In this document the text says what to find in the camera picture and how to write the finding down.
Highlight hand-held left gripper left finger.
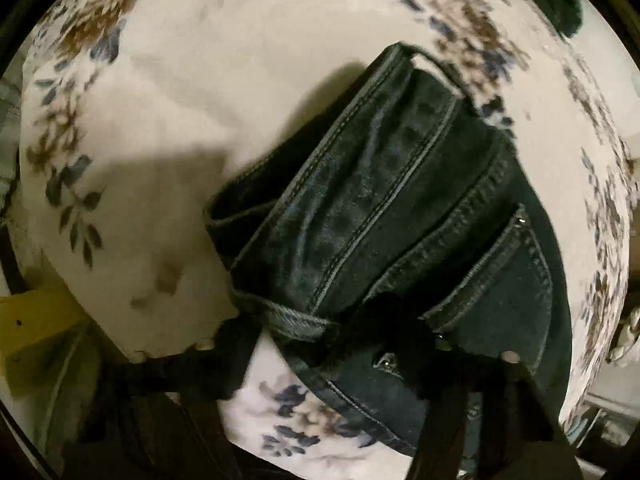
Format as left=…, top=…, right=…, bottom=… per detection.
left=65, top=322, right=266, bottom=480

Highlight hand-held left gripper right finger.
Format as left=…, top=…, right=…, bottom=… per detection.
left=345, top=300, right=583, bottom=480

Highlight dark blue denim pants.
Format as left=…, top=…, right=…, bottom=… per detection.
left=204, top=42, right=573, bottom=471

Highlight yellow box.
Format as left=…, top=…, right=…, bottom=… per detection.
left=0, top=287, right=88, bottom=393

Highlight white floral bed sheet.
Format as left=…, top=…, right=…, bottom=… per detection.
left=17, top=0, right=640, bottom=463

